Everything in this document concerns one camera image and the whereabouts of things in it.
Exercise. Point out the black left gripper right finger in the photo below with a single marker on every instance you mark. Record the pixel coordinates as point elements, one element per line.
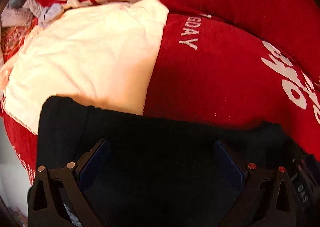
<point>266,196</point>

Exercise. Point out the white cloth mat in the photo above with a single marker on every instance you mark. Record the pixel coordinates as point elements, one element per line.
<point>101,56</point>

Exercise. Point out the black pants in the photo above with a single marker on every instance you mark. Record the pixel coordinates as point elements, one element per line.
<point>148,171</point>

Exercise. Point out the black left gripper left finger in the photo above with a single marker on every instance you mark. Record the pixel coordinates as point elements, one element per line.
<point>44,208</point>

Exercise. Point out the red wedding sofa cover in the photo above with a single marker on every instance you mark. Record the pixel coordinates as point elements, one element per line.
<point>227,63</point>

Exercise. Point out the grey crumpled garment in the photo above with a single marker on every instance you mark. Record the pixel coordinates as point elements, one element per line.
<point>22,12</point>

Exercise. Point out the red patterned cushion at left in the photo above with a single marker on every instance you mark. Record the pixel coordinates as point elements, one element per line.
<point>12,38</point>

